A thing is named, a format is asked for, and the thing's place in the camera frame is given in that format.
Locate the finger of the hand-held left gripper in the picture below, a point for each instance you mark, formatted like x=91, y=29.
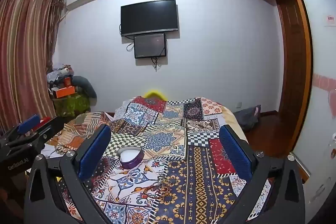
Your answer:
x=27, y=123
x=51, y=132

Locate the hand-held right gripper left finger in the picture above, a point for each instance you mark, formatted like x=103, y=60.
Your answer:
x=94, y=153

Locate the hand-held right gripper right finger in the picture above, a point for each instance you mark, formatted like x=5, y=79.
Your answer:
x=235, y=153

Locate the purple heart-shaped jewelry box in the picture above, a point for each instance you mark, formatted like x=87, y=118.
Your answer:
x=130, y=157

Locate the striped orange patterned cloth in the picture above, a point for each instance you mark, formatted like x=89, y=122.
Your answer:
x=78, y=125

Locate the green patterned cloth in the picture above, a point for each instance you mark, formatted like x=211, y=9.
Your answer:
x=72, y=106

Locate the dark bag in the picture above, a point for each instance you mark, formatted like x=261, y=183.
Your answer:
x=248, y=115

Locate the orange box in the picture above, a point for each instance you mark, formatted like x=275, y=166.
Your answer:
x=64, y=91

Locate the grey plush cushion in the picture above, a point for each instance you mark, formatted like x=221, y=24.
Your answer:
x=85, y=86

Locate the pile of household clutter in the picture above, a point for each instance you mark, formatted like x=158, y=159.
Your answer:
x=61, y=75

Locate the patchwork printed blanket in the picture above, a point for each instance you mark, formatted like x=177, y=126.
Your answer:
x=170, y=140

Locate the striped red curtain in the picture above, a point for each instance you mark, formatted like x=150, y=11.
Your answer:
x=25, y=56

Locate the yellow pillow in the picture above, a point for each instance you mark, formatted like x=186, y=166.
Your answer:
x=155, y=94

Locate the pink door decal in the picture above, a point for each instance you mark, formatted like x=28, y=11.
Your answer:
x=325, y=87

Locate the brown wooden door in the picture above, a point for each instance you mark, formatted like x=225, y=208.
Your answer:
x=283, y=43

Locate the white sliding wardrobe door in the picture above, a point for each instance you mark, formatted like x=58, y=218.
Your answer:
x=321, y=69

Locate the white door sticker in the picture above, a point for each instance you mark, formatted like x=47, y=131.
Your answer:
x=329, y=20

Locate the small black wall monitor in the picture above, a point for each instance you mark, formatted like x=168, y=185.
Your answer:
x=150, y=45

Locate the black wall television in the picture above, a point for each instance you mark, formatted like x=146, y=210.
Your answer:
x=149, y=17

